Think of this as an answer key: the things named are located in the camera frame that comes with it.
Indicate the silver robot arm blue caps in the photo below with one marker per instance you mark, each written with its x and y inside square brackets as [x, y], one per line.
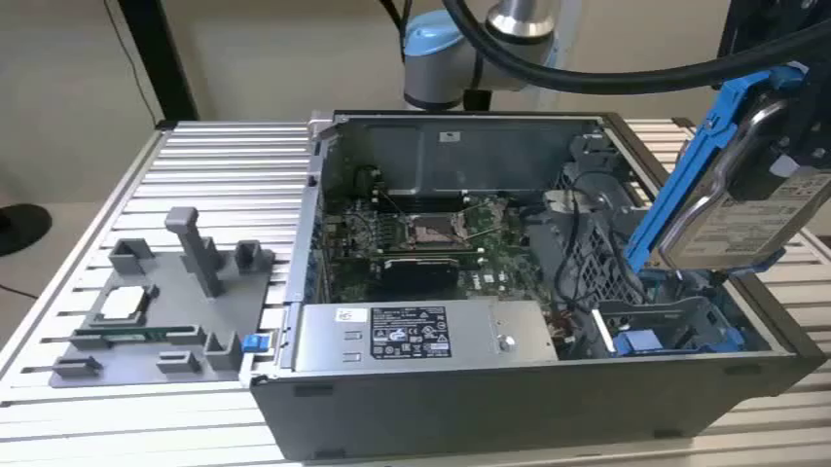
[442, 73]

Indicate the white vertical profile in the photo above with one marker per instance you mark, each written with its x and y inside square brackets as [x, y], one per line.
[548, 97]

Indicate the grey perforated drive cage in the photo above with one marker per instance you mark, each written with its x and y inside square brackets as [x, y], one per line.
[603, 262]

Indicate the locking lever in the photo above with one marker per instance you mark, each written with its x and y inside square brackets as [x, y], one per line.
[486, 231]

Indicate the green motherboard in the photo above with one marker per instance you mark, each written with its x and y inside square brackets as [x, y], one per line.
[500, 262]

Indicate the CPU socket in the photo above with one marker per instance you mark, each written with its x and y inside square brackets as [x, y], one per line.
[434, 228]

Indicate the black graphics card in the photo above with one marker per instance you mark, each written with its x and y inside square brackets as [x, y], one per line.
[419, 277]

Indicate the silver power supply unit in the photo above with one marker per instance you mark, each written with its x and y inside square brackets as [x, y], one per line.
[454, 335]

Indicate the dark grey PC case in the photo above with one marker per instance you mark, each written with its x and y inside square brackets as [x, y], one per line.
[494, 413]

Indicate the blue case latch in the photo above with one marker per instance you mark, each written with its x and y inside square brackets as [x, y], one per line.
[254, 343]

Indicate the grey parts rack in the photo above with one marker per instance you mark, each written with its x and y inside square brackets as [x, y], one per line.
[175, 311]

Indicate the silver CPU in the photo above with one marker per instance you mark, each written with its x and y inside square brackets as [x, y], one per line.
[123, 302]

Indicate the green RAM stick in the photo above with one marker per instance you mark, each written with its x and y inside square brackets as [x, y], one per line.
[130, 334]

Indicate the black round stand base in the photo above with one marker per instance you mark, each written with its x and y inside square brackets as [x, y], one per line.
[23, 228]

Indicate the black vertical frame post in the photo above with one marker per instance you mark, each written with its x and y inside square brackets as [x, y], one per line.
[162, 58]

